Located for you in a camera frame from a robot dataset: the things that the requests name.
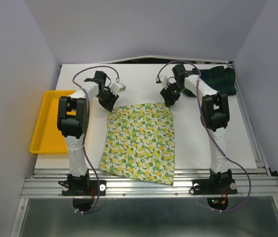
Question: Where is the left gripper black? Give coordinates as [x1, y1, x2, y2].
[95, 88, 119, 112]

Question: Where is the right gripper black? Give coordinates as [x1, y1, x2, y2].
[159, 82, 185, 107]

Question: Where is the lemon print skirt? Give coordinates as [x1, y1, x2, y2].
[100, 103, 175, 186]

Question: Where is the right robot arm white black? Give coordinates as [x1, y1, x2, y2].
[156, 61, 234, 195]

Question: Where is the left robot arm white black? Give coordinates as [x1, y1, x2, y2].
[57, 71, 125, 195]

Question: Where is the dark green plaid skirt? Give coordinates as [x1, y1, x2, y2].
[183, 66, 237, 97]

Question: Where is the yellow plastic tray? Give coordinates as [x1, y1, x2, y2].
[29, 90, 74, 155]

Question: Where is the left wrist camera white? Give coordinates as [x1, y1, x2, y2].
[110, 82, 126, 95]

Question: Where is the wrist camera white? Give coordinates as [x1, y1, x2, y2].
[110, 82, 126, 95]
[156, 75, 170, 89]

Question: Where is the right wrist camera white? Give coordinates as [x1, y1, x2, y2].
[156, 75, 170, 89]

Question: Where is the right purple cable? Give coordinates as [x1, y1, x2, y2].
[156, 60, 251, 214]

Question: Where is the purple cable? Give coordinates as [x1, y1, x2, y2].
[72, 64, 121, 215]
[156, 60, 251, 214]

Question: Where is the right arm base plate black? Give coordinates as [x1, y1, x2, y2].
[190, 179, 238, 195]

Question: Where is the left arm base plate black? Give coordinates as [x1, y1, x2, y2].
[58, 180, 106, 197]

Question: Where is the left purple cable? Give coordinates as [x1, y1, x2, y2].
[72, 64, 121, 215]

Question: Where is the aluminium rail frame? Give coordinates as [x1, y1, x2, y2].
[10, 156, 278, 237]

